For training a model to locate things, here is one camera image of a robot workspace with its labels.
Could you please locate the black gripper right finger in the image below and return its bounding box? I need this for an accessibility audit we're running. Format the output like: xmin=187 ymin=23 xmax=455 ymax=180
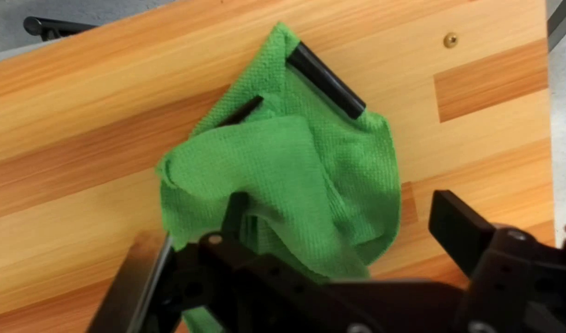
xmin=427 ymin=189 xmax=525 ymax=282

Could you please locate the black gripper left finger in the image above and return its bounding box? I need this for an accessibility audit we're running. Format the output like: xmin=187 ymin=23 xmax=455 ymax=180
xmin=87 ymin=191 xmax=254 ymax=333

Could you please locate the green microfibre cloth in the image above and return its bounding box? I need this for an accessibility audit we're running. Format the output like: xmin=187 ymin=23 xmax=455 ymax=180
xmin=157 ymin=21 xmax=403 ymax=333

